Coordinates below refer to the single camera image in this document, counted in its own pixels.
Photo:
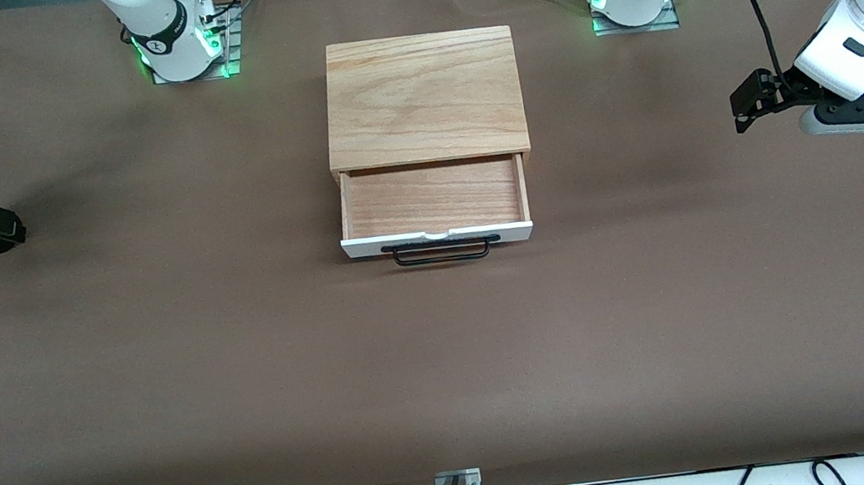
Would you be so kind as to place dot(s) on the light wooden drawer cabinet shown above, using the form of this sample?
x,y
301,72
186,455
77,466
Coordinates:
x,y
419,92

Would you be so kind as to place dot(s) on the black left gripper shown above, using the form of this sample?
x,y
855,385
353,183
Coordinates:
x,y
781,92

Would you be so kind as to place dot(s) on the grey metal clamp bracket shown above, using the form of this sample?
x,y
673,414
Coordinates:
x,y
473,484

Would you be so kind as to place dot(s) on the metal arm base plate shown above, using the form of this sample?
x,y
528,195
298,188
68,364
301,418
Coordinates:
x,y
663,24
230,47

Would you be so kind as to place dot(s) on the brown table covering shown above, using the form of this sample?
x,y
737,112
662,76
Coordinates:
x,y
448,358

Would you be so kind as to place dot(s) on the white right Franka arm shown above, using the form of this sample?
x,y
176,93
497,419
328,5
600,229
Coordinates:
x,y
157,27

